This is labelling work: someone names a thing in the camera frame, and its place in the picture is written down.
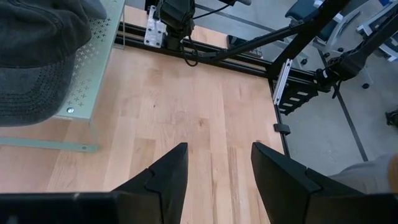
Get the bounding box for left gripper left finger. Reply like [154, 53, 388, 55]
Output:
[111, 142, 190, 224]

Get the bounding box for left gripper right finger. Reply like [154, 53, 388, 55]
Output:
[251, 142, 365, 224]

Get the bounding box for grey cap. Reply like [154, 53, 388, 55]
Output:
[0, 55, 77, 128]
[0, 0, 108, 68]

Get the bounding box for black table edge clip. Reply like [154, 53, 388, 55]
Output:
[273, 123, 292, 136]

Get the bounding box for person's leg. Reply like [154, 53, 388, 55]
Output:
[329, 154, 393, 195]

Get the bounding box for black caster wheel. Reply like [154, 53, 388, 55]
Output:
[385, 108, 398, 127]

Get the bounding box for dark blue office chair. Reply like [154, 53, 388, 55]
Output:
[284, 0, 327, 22]

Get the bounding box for white chair base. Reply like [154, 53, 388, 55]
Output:
[312, 0, 398, 63]

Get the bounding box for silver frame bracket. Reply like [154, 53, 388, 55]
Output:
[272, 58, 294, 106]

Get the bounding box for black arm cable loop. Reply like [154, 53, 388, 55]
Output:
[180, 34, 200, 68]

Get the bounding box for black aluminium table frame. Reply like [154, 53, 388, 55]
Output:
[114, 0, 398, 136]

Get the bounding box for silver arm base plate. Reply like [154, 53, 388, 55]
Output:
[143, 5, 168, 49]

